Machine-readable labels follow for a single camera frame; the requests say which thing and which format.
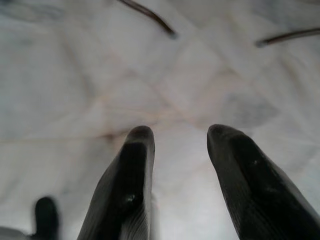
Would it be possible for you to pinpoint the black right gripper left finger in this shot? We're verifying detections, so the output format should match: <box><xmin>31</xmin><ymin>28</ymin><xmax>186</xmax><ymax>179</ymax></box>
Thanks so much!
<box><xmin>76</xmin><ymin>125</ymin><xmax>156</xmax><ymax>240</ymax></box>

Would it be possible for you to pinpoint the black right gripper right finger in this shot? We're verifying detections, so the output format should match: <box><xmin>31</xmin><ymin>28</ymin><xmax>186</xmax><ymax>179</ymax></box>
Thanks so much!
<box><xmin>207</xmin><ymin>124</ymin><xmax>320</xmax><ymax>240</ymax></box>

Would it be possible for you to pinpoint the black metal table leg frame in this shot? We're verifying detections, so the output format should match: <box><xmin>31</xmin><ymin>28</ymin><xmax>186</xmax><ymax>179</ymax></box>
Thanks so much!
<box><xmin>117</xmin><ymin>0</ymin><xmax>179</xmax><ymax>40</ymax></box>
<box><xmin>254</xmin><ymin>27</ymin><xmax>320</xmax><ymax>48</ymax></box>

